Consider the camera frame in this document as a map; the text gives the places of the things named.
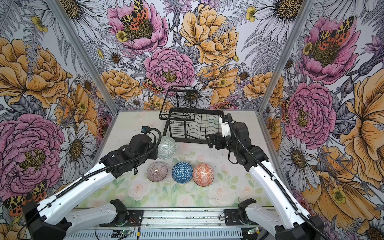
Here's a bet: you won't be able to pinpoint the green patterned bowl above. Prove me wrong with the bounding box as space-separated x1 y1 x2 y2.
158 136 177 160

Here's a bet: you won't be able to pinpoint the orange red patterned bowl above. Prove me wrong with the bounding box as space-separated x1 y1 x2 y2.
193 163 215 187

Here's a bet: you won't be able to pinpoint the blue patterned bowl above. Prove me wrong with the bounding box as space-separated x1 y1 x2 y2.
172 162 194 184

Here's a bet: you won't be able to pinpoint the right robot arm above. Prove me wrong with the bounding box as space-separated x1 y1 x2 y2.
206 114 328 240

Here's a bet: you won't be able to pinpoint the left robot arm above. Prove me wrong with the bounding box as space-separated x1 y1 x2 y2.
23 126 162 240

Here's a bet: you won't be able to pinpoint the pink patterned bowl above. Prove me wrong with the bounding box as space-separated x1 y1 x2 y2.
147 162 168 183

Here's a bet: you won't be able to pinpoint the black wire dish rack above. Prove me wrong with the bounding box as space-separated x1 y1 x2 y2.
159 86 224 144

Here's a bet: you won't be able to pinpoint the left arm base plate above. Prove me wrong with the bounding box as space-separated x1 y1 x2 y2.
99 209 144 227

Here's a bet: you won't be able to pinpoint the aluminium front rail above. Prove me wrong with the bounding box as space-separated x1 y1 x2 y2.
56 206 311 230

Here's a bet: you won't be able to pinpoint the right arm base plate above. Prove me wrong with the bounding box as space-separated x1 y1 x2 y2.
224 209 257 226

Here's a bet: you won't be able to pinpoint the white vented cable duct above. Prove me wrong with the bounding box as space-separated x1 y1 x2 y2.
59 229 244 240

